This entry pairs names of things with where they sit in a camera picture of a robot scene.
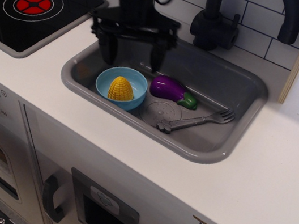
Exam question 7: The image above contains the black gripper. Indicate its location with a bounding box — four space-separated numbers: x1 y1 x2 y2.
91 0 181 73

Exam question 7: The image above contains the yellow toy corn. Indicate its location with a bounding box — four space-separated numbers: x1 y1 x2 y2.
108 76 134 102

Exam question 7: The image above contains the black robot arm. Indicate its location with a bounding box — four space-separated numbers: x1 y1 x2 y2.
90 0 181 72

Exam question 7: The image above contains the light blue bowl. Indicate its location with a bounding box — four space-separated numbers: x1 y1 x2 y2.
95 67 148 111

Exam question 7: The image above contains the grey sink basin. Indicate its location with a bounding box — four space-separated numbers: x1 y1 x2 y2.
61 41 268 164

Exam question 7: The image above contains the purple toy eggplant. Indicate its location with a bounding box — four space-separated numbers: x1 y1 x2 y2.
149 75 198 110

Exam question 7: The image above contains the black faucet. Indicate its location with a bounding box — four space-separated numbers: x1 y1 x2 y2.
190 0 299 51

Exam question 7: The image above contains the grey toy fork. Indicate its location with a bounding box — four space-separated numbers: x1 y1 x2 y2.
156 108 235 134

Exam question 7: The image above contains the black toy stovetop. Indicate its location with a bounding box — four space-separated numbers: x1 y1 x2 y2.
0 0 107 58

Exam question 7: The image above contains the grey dispenser panel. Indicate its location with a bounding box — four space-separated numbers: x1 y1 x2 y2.
71 168 140 224

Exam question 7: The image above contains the dark grey cabinet handle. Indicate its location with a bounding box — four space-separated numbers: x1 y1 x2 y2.
42 175 65 223

